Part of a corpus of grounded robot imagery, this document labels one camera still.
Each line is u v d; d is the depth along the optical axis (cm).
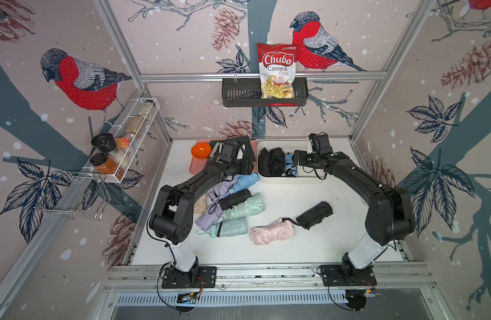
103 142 62
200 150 110
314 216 86
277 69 83
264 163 104
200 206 89
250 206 88
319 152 71
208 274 74
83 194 59
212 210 87
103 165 60
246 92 107
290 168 99
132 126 76
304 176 97
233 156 74
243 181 96
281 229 80
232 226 83
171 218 49
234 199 90
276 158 102
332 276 73
